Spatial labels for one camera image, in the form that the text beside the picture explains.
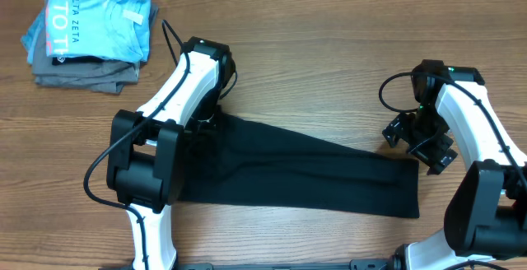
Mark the black t-shirt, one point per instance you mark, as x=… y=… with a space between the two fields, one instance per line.
x=240 y=162

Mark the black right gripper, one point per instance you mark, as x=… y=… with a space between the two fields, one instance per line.
x=419 y=141

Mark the blue folded shirt under stack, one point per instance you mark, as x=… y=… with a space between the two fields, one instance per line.
x=34 y=42

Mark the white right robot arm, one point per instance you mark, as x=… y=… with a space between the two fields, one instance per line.
x=485 y=221

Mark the light blue folded t-shirt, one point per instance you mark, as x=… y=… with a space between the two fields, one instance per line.
x=106 y=29

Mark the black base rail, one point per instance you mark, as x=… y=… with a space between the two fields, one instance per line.
x=355 y=264

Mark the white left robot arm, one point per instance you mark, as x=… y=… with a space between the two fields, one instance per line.
x=145 y=168

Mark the grey folded t-shirt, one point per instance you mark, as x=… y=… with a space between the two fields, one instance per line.
x=108 y=77

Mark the black folded shirt in stack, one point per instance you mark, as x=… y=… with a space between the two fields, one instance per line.
x=77 y=60

